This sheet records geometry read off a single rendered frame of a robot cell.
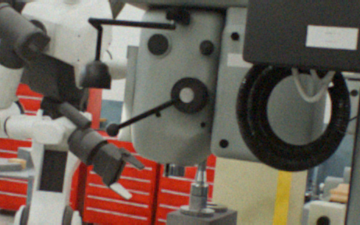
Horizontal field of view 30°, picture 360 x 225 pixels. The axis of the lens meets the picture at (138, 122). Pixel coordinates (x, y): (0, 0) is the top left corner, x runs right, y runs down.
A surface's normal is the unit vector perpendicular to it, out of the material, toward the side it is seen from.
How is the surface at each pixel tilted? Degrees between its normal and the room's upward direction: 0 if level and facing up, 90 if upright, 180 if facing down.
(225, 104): 90
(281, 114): 90
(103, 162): 107
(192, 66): 90
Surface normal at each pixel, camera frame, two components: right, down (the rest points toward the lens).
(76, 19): 0.65, -0.39
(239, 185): -0.36, 0.01
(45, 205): 0.02, -0.42
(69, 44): 0.24, 0.42
